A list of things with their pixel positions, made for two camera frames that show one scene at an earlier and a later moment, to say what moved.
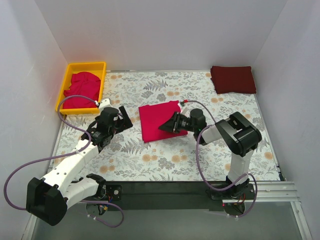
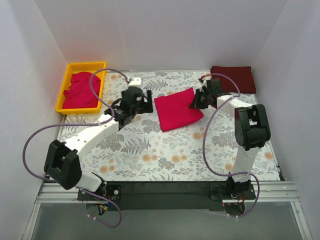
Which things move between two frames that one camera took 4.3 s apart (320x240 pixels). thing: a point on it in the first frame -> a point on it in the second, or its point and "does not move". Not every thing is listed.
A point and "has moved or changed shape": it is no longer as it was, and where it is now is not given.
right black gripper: (177, 122) -> (198, 98)
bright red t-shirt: (153, 116) has moved or changed shape
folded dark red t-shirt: (233, 79) does not move
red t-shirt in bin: (83, 84) does not move
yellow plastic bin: (98, 68) does not move
